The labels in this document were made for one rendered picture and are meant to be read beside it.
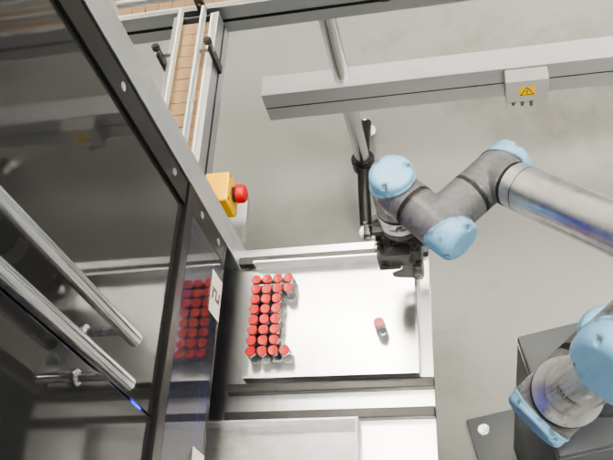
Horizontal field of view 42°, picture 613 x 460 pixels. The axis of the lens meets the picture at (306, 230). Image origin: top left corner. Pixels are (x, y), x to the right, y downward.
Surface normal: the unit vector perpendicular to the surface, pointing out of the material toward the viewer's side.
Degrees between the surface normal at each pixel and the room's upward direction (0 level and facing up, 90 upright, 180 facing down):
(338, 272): 0
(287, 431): 0
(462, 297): 0
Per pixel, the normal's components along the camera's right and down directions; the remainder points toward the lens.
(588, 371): -0.75, 0.58
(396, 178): -0.22, -0.52
